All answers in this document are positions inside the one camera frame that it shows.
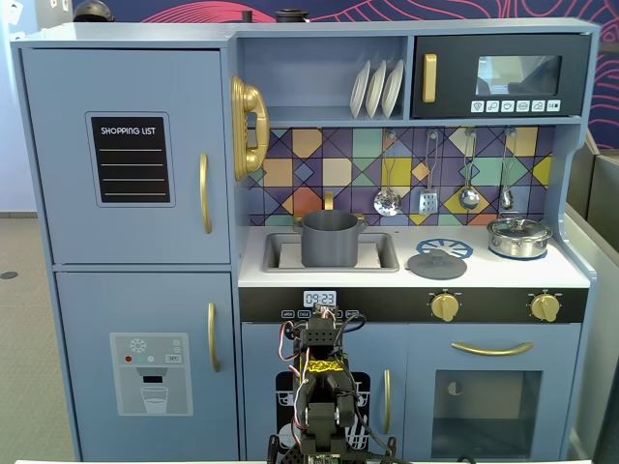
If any black round cap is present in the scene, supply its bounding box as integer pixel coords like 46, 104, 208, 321
275, 8, 311, 25

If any shiny steel pot lid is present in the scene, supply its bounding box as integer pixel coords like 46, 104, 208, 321
486, 216, 553, 241

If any gray toy sink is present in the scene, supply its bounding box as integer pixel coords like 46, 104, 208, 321
261, 231, 401, 275

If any gold dishwasher handle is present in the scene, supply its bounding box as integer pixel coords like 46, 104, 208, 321
382, 368, 393, 436

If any yellow tape label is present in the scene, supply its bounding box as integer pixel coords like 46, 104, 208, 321
308, 358, 345, 374

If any black microwave door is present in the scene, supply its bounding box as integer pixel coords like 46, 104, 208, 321
409, 33, 593, 121

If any steel slotted spatula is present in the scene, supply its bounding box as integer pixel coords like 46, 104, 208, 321
417, 128, 441, 216

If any gold microwave handle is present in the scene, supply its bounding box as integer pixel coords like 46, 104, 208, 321
421, 52, 439, 104

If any small steel spoon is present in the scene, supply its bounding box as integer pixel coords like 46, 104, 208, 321
498, 128, 518, 212

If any steel ladle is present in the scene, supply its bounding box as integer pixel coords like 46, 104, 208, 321
457, 128, 482, 212

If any dark gray plastic pot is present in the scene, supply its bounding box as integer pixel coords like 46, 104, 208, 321
300, 210, 361, 269

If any blue toy kitchen unit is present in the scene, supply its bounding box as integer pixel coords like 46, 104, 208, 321
10, 17, 602, 463

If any gold stove knob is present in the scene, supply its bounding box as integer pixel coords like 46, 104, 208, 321
528, 290, 563, 323
428, 290, 462, 324

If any white plate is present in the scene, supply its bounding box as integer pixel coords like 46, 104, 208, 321
380, 58, 406, 119
365, 59, 389, 120
348, 59, 372, 121

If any fridge door with shopping list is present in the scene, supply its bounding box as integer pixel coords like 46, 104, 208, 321
20, 47, 233, 266

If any gold fridge door handle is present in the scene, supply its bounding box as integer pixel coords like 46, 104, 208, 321
198, 153, 215, 236
207, 302, 222, 374

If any gold toy faucet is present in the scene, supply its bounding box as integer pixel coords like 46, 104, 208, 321
291, 190, 368, 231

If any light blue desk divider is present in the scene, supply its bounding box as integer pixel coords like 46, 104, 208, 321
560, 144, 619, 464

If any gold oven handle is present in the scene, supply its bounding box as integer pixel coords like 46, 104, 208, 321
450, 340, 536, 359

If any black dome object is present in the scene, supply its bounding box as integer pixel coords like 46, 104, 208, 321
72, 0, 117, 23

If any blue oven door with window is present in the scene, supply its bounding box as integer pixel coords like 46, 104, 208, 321
406, 323, 582, 461

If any blue dishwasher door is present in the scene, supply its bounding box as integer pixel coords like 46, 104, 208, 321
241, 322, 409, 461

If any gold toy telephone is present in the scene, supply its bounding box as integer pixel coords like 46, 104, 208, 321
229, 74, 271, 184

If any fridge door with ice dispenser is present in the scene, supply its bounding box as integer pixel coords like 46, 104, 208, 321
54, 271, 241, 462

